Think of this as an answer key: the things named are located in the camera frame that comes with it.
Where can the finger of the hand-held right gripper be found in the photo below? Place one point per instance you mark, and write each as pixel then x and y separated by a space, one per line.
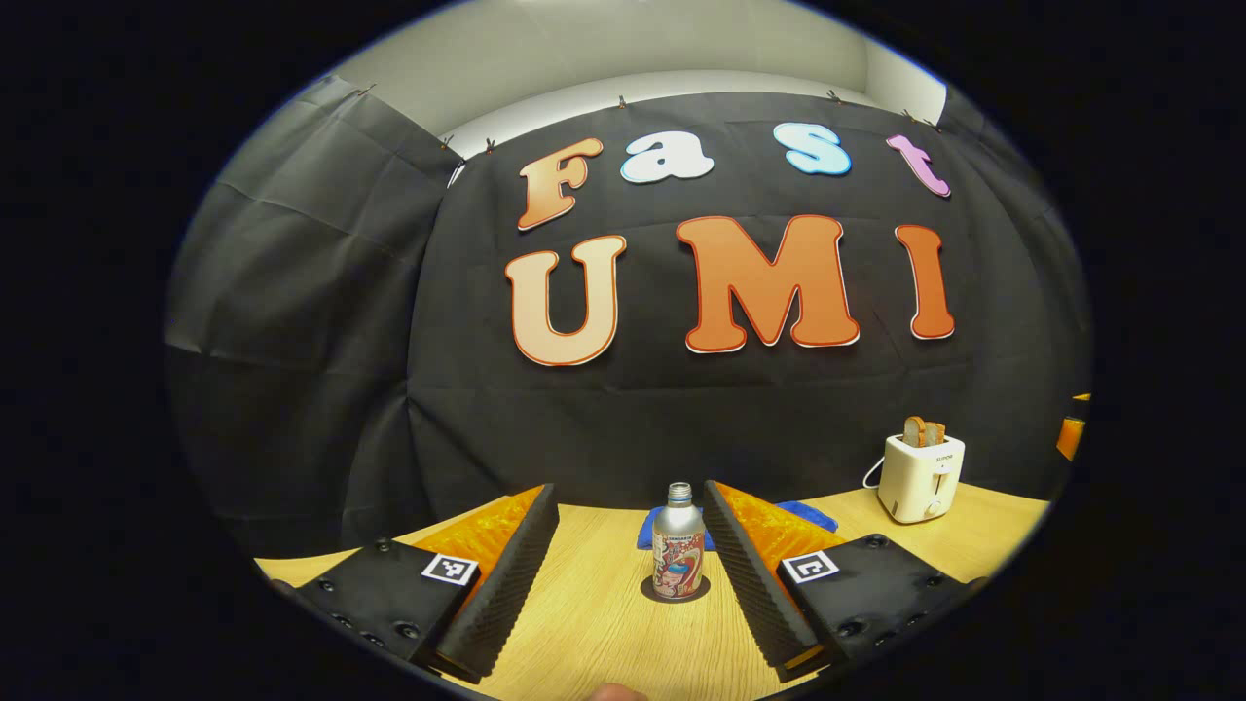
pixel 1073 436

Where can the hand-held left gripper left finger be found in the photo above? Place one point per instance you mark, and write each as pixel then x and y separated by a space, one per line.
pixel 516 584

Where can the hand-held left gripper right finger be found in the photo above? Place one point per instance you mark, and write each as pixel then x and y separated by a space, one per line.
pixel 750 584

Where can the silver water bottle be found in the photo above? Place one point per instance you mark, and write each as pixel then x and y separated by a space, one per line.
pixel 678 545

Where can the dark round coaster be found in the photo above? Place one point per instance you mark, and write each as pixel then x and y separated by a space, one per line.
pixel 647 591

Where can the blue towel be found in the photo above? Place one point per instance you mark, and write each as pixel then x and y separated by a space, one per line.
pixel 808 513

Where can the toast slice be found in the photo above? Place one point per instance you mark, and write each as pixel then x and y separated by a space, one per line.
pixel 935 433
pixel 914 431

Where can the white toaster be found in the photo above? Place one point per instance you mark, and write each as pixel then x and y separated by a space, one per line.
pixel 920 482

